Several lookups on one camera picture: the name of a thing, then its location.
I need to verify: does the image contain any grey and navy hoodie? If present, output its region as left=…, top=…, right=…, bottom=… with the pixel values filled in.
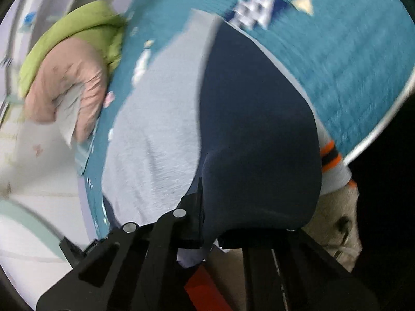
left=100, top=8, right=359, bottom=269

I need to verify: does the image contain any white folded cloth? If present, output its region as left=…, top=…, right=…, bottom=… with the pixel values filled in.
left=55, top=83, right=84, bottom=147

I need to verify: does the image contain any pink quilted jacket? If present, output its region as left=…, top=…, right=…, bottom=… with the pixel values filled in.
left=25, top=37, right=108, bottom=143

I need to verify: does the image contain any lime green blanket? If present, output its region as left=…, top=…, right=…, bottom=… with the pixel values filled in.
left=18, top=0, right=127, bottom=98

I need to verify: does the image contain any teal quilted bedspread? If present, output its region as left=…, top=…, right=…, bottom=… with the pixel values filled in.
left=82, top=0, right=414, bottom=238

